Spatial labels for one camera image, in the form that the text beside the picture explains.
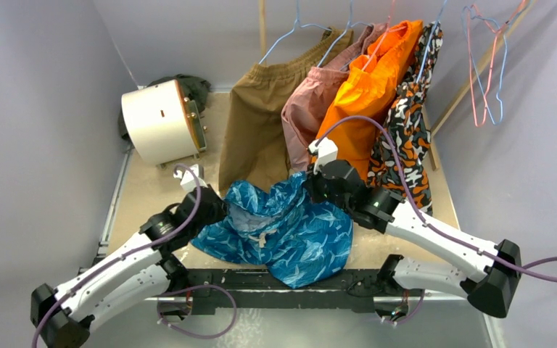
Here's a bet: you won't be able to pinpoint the pink shorts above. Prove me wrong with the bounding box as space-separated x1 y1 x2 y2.
281 24 387 172

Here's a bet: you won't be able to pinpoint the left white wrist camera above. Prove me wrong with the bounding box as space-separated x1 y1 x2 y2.
173 164 207 193

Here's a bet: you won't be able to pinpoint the wooden diagonal rack bar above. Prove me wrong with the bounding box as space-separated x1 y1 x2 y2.
429 0 539 138

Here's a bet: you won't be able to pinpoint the camouflage patterned shorts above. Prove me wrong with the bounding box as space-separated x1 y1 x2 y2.
368 22 443 215

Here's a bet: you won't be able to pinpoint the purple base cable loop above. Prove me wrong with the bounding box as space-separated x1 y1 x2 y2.
156 284 238 340

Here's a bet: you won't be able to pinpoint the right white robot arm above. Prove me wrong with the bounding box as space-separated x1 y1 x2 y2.
305 160 521 318

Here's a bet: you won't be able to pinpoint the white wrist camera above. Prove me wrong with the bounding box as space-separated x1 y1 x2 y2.
308 137 338 173
173 164 207 193

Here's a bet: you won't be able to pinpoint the orange shorts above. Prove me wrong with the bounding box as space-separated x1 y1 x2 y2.
316 20 424 180

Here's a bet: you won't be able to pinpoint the wooden rack pole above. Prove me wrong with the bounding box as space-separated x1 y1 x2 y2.
257 0 267 57

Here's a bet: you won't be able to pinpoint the white cylindrical drum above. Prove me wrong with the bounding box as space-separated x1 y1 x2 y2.
121 79 207 166

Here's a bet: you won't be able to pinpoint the blue patterned shorts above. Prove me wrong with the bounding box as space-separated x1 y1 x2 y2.
191 172 354 289

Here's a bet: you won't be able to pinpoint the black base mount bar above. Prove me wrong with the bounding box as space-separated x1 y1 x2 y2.
188 269 422 313

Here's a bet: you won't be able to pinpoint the brown shorts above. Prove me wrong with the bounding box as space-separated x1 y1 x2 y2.
218 28 354 195

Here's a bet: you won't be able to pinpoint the aluminium frame rail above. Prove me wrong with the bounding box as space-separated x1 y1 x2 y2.
83 150 506 347

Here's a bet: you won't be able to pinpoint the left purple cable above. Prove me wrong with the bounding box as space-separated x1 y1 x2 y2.
30 163 202 348

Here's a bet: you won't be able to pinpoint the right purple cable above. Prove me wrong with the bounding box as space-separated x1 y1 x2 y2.
314 115 557 284

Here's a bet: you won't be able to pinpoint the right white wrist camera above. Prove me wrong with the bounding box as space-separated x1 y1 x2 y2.
308 137 338 173

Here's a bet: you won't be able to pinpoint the dark green cloth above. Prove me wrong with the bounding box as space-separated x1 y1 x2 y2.
117 74 212 141

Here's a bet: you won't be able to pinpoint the blue wire hanger left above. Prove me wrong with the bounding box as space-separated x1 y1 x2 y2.
258 0 331 65

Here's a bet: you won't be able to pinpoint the empty pink wire hanger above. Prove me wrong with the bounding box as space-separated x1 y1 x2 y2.
464 0 529 128

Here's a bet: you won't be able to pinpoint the empty blue wire hanger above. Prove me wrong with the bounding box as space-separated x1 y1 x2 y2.
461 0 532 127

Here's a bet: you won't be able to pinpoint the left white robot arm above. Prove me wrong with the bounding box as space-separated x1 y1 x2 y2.
30 186 228 347

